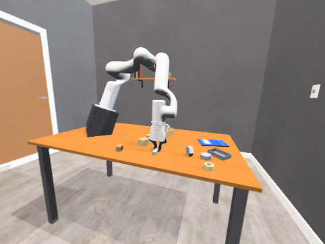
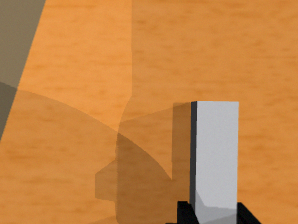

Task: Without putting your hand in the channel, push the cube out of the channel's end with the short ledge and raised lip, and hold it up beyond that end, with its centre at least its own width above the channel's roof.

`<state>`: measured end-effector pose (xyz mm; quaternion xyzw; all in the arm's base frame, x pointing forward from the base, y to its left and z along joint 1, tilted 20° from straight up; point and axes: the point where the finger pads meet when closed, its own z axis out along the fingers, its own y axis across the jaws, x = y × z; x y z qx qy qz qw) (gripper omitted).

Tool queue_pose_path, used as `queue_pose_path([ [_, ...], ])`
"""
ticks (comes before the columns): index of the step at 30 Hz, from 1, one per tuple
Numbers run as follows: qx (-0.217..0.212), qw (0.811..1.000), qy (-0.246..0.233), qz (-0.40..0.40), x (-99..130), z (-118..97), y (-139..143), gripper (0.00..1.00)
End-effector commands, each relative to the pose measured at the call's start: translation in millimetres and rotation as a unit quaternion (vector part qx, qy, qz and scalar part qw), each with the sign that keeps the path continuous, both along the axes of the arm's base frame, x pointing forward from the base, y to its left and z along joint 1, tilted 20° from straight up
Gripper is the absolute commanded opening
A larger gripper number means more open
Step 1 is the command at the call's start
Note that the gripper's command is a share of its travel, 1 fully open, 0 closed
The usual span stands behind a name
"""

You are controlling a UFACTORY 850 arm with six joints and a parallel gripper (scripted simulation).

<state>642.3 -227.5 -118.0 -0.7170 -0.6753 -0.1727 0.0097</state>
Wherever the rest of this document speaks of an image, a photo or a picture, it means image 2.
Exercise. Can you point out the grey square stick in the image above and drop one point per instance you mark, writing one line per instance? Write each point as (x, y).
(214, 161)

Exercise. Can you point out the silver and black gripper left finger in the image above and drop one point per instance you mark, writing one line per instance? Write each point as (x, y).
(185, 214)

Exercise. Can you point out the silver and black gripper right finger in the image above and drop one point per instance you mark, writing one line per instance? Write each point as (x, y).
(244, 216)

